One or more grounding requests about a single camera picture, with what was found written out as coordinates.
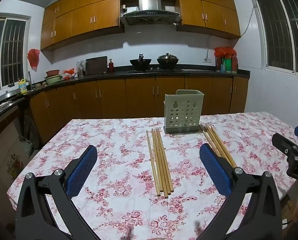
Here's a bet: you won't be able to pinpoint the gas stove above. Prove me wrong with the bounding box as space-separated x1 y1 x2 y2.
128 66 185 73

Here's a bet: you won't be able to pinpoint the clear plastic bag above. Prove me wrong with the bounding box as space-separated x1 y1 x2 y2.
76 60 87 77

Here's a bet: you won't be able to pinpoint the pink floral tablecloth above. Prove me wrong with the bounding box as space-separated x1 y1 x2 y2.
7 111 298 240

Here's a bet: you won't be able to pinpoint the dark cutting board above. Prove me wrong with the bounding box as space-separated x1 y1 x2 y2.
85 56 108 75

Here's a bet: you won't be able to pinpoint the yellow detergent bottle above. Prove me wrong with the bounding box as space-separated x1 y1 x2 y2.
18 78 28 94

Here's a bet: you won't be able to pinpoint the red hanging plastic bag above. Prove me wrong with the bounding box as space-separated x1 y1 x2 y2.
27 49 41 72

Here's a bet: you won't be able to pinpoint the black kitchen countertop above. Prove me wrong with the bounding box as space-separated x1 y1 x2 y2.
0 65 250 128

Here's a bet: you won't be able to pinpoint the steel range hood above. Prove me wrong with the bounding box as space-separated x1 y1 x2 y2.
119 0 181 26

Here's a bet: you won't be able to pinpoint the metal pan lid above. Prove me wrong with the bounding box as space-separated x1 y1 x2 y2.
0 90 22 104

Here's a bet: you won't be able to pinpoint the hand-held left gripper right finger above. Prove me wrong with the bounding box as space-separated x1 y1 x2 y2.
196 144 282 240

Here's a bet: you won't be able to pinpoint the black pot with lid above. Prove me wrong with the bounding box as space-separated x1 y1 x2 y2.
157 53 179 70

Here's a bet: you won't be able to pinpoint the green box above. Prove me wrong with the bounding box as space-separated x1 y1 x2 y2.
222 57 232 74

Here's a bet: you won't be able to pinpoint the barred window with white frame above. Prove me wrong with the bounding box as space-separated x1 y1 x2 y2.
251 0 298 75
0 17 31 93

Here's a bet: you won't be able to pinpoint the wooden lower kitchen cabinets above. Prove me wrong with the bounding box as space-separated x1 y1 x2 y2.
29 76 249 144

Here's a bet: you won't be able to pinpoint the black wok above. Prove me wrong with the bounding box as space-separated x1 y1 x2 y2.
129 54 152 70

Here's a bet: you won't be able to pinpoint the green perforated utensil holder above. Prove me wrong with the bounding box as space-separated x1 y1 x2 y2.
163 89 205 134

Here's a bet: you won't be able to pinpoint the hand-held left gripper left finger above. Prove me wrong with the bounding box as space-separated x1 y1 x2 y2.
15 144 102 240

